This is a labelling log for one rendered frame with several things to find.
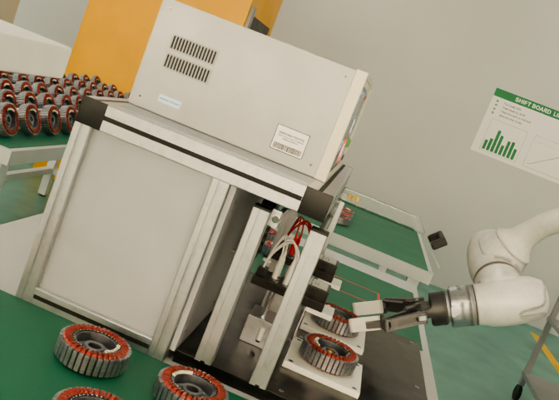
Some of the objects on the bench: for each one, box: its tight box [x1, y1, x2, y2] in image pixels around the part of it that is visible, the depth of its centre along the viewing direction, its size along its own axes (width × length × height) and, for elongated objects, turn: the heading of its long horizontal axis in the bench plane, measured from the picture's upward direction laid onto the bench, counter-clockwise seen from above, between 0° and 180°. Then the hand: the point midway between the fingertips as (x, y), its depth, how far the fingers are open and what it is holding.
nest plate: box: [282, 337, 363, 399], centre depth 136 cm, size 15×15×1 cm
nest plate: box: [299, 311, 365, 355], centre depth 160 cm, size 15×15×1 cm
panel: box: [169, 185, 264, 351], centre depth 148 cm, size 1×66×30 cm, turn 104°
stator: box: [152, 365, 229, 400], centre depth 106 cm, size 11×11×4 cm
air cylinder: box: [239, 304, 277, 349], centre depth 137 cm, size 5×8×6 cm
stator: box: [54, 323, 131, 378], centre depth 108 cm, size 11×11×4 cm
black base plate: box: [172, 271, 428, 400], centre depth 148 cm, size 47×64×2 cm
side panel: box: [15, 121, 231, 362], centre depth 118 cm, size 28×3×32 cm, turn 14°
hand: (356, 316), depth 159 cm, fingers open, 13 cm apart
